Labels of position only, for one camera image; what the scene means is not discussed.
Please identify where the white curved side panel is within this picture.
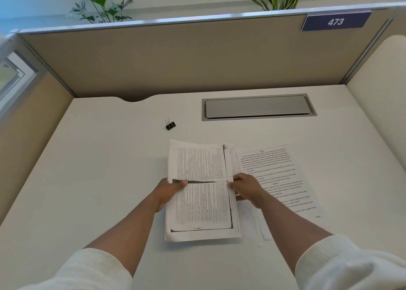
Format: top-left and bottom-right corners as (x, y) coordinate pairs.
(345, 34), (406, 174)

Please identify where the blue number sign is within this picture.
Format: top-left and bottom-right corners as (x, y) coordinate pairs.
(301, 10), (373, 32)

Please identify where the person's left hand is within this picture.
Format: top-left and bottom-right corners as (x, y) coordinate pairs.
(152, 178), (188, 213)

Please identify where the white printed text sheet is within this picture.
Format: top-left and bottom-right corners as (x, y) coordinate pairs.
(235, 144), (328, 224)

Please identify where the white handwritten paper sheet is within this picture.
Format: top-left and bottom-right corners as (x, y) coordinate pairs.
(228, 143), (274, 248)

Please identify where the person's left forearm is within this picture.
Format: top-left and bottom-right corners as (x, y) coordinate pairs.
(18, 198), (169, 290)

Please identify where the person's right forearm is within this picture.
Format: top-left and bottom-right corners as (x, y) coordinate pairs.
(256, 194), (406, 290)

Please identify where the beige side partition panel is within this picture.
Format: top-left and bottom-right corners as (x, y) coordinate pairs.
(0, 70), (76, 225)

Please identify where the grey framed glass window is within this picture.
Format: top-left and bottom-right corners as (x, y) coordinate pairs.
(0, 33), (39, 117)

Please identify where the stack of photocopied paper sheets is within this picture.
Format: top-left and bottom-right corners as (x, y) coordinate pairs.
(164, 139), (242, 243)

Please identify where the green broad-leaf plant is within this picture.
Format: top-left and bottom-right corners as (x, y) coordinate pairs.
(65, 0), (134, 24)

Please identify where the beige desk partition panel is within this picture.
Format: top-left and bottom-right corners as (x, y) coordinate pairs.
(9, 2), (406, 103)

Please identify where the grey cable tray lid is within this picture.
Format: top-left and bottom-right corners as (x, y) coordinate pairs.
(201, 93), (318, 122)

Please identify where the person's right hand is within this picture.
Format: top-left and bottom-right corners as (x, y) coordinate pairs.
(228, 173), (271, 210)

